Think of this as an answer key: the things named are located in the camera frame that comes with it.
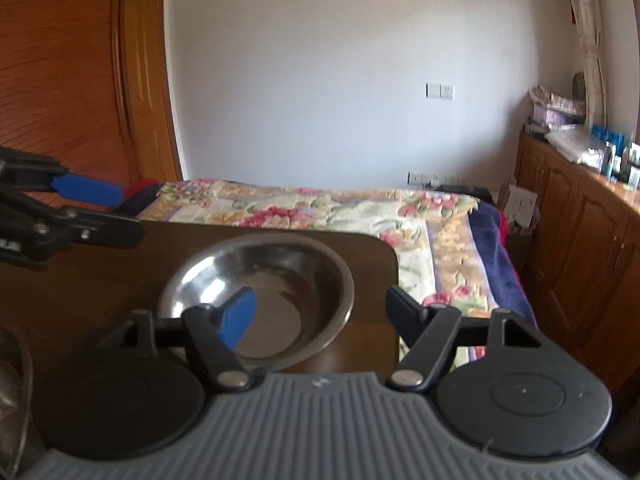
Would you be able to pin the patterned beige curtain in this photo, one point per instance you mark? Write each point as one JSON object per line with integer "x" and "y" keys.
{"x": 589, "y": 29}

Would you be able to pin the wooden louvered wardrobe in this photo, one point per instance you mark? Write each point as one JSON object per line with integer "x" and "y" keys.
{"x": 86, "y": 82}

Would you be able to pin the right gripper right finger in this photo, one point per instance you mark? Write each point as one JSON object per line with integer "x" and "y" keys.
{"x": 429, "y": 333}

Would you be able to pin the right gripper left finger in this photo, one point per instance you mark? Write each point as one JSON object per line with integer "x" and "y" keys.
{"x": 211, "y": 336}

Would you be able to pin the dark folded clothes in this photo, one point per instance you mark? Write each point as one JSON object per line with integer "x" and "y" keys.
{"x": 138, "y": 197}

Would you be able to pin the white cardboard box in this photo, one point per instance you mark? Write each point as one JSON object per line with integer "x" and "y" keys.
{"x": 519, "y": 208}

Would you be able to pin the wooden low cabinet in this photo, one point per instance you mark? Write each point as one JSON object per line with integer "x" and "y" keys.
{"x": 581, "y": 275}

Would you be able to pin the floral bed quilt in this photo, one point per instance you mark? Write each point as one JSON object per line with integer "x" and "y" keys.
{"x": 448, "y": 246}

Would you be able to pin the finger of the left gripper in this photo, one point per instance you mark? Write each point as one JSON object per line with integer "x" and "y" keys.
{"x": 85, "y": 189}
{"x": 105, "y": 232}

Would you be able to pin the white wall socket strip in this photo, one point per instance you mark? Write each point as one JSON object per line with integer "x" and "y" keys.
{"x": 432, "y": 180}

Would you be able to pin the blue bottles group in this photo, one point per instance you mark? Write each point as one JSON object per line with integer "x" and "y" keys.
{"x": 612, "y": 144}

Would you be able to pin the large steel bowl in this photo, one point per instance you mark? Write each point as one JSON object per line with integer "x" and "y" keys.
{"x": 21, "y": 444}

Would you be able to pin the small steel bowl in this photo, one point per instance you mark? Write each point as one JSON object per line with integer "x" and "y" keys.
{"x": 304, "y": 294}

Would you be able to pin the white wall switch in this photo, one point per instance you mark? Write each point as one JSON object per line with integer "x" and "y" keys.
{"x": 439, "y": 91}

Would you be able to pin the stack of boxes and papers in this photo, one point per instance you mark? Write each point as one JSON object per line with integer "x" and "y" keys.
{"x": 549, "y": 111}

